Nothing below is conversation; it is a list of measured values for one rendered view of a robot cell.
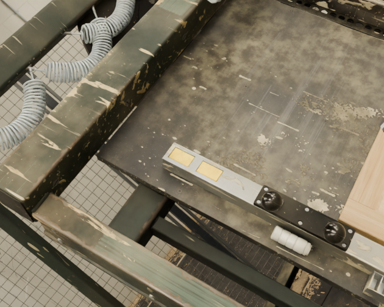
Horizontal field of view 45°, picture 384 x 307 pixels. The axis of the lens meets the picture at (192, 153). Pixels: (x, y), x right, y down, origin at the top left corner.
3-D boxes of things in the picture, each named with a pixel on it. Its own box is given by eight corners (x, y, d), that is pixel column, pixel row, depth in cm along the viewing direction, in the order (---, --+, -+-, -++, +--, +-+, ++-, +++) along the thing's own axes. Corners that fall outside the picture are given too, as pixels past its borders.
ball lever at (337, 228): (336, 243, 91) (340, 248, 78) (318, 234, 92) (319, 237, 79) (345, 225, 91) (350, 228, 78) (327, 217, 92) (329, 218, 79)
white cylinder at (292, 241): (269, 240, 95) (305, 259, 93) (270, 234, 92) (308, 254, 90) (275, 228, 96) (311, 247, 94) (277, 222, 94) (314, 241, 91)
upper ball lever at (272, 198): (281, 214, 94) (275, 215, 82) (264, 206, 96) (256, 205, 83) (289, 198, 94) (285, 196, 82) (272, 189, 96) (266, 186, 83)
